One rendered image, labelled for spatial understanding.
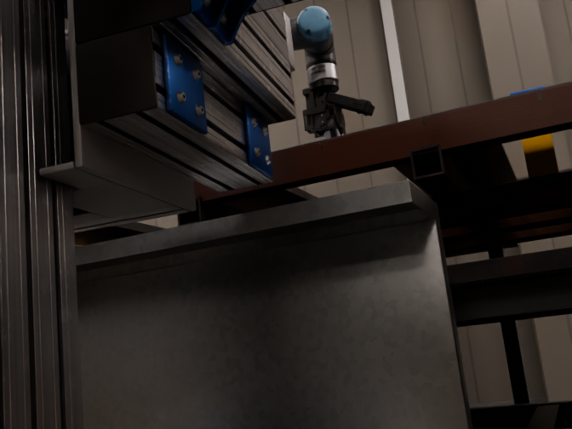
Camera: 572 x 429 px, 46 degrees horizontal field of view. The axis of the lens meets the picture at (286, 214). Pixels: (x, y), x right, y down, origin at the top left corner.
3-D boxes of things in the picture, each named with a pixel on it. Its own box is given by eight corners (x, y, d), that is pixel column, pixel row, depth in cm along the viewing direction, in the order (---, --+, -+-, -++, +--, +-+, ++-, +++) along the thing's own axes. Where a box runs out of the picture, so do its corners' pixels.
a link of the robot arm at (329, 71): (340, 70, 167) (330, 59, 160) (343, 88, 166) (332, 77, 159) (312, 78, 170) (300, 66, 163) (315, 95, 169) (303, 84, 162)
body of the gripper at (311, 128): (316, 140, 167) (310, 95, 170) (349, 133, 164) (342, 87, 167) (305, 133, 160) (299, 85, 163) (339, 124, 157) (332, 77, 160)
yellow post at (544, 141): (535, 208, 122) (516, 109, 126) (564, 203, 121) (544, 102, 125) (534, 204, 118) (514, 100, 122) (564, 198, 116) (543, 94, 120)
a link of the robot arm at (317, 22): (283, 40, 151) (288, 60, 162) (333, 32, 150) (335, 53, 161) (279, 8, 153) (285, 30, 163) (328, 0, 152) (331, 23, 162)
